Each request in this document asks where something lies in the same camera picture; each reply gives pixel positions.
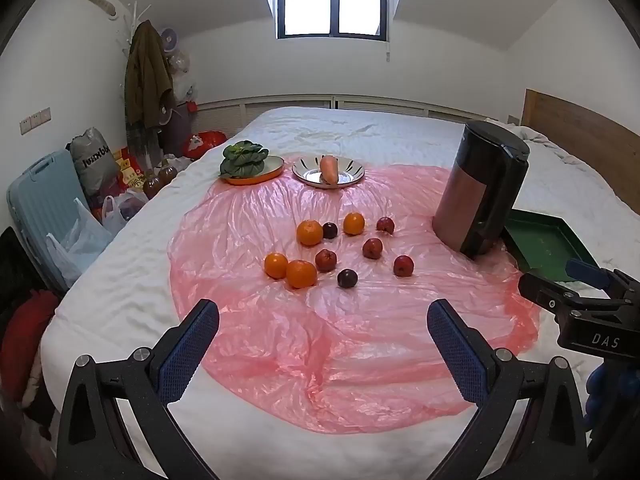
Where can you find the pile of clear plastic bags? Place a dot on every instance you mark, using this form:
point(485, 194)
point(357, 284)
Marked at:
point(181, 77)

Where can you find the light blue suitcase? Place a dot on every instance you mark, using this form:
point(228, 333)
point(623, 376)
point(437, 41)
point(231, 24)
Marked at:
point(40, 200)

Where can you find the carrot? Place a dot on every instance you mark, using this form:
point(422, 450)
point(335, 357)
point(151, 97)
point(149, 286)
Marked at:
point(329, 169)

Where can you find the dark purple bin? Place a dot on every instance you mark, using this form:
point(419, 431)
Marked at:
point(176, 132)

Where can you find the yellow and red box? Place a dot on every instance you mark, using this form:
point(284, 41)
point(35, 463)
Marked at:
point(127, 170)

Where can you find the dark purple plum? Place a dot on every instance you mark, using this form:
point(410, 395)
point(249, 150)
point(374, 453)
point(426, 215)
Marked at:
point(329, 230)
point(347, 278)

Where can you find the white pillow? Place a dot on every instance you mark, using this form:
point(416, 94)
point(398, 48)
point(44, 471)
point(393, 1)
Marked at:
point(535, 136)

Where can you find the grey printed bag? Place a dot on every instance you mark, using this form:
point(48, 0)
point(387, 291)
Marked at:
point(92, 160)

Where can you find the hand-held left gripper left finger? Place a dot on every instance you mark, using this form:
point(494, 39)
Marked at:
point(192, 350)

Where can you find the brown bottle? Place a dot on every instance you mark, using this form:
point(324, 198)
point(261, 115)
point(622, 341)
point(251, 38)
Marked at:
point(152, 186)
point(168, 173)

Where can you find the green bok choy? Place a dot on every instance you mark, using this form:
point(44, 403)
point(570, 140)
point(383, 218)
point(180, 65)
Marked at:
point(242, 160)

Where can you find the white bed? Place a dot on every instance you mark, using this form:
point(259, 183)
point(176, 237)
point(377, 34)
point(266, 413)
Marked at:
point(130, 270)

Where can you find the person's right hand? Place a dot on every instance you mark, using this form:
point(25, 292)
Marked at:
point(607, 390)

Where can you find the olive green coat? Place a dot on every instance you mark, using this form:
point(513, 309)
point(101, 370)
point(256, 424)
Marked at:
point(145, 75)

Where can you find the red bag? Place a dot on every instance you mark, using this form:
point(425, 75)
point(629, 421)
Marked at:
point(207, 142)

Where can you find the pink plastic sheet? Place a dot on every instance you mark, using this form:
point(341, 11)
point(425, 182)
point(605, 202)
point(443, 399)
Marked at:
point(325, 340)

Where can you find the small white fan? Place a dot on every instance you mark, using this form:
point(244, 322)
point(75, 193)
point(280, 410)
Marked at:
point(170, 40)

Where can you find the red cloth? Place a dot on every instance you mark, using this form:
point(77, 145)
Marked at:
point(25, 340)

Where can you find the green tray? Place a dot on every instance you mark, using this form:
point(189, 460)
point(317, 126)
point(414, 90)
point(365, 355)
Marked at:
point(545, 245)

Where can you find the orange-rimmed plate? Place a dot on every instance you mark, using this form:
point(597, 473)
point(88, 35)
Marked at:
point(272, 167)

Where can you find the orange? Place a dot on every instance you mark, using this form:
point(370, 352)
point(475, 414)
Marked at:
point(354, 223)
point(276, 265)
point(301, 273)
point(310, 232)

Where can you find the wall switch panel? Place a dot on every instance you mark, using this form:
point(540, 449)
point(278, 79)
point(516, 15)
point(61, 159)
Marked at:
point(37, 117)

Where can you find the silver patterned plate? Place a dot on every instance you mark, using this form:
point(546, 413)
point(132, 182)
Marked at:
point(350, 172)

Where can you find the small red apple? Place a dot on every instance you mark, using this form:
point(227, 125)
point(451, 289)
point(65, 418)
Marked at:
point(325, 260)
point(372, 248)
point(385, 225)
point(403, 265)

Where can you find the white plastic bag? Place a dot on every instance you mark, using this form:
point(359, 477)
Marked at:
point(112, 215)

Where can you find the grey plaid scarf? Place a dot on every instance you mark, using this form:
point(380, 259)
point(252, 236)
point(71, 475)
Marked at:
point(140, 145)

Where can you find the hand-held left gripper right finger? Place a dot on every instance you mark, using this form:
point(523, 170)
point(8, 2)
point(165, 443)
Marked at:
point(457, 355)

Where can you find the clear plastic bag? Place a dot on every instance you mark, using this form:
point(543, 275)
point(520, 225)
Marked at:
point(75, 250)

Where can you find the wooden headboard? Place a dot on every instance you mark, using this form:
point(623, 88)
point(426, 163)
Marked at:
point(580, 125)

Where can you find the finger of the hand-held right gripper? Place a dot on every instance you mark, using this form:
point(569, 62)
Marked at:
point(545, 295)
point(585, 270)

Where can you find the white coat rack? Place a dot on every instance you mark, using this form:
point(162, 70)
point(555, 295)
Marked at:
point(135, 12)

